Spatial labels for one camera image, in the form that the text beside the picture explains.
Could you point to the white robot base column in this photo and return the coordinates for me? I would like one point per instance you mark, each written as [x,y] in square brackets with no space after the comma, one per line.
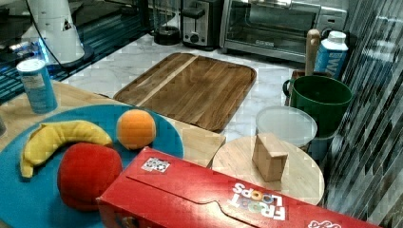
[52,28]

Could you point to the dark wooden tray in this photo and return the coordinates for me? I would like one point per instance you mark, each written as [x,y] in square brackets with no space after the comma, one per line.
[191,88]

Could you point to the light wooden cutting board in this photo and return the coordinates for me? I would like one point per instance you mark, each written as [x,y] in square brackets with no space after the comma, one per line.
[199,145]

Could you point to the orange plush ball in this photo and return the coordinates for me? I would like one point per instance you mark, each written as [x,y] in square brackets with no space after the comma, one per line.
[135,129]

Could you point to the small wooden block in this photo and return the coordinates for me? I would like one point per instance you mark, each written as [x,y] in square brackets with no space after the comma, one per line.
[269,156]

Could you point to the black round base appliance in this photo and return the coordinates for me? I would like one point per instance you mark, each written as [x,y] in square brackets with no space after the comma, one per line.
[167,35]

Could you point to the red Froot Loops box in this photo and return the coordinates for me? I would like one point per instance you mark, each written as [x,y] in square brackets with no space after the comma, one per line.
[157,190]

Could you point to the clear plastic lidded container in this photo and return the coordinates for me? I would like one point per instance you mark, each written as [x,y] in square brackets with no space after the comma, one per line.
[288,124]

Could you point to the silver black toaster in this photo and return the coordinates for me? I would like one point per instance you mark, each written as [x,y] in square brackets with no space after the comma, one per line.
[201,23]

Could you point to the silver toaster oven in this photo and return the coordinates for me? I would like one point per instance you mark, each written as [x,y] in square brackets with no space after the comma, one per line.
[277,28]

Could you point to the round wooden board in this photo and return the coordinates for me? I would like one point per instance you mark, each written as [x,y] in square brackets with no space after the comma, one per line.
[302,179]

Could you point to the green bucket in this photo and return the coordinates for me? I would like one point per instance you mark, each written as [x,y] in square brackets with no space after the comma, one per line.
[323,98]

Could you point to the red plush apple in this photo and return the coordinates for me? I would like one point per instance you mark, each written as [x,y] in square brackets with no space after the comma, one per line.
[85,172]

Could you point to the blue white carton bottle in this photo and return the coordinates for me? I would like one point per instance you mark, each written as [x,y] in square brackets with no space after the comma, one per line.
[331,54]

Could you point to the yellow plush banana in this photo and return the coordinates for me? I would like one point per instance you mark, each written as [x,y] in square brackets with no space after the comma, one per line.
[48,137]

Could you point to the blue cylindrical can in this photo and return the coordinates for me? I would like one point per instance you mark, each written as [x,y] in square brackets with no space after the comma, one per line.
[37,84]

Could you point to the wooden rolling pin handle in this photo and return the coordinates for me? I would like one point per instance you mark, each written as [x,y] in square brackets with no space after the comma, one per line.
[312,44]

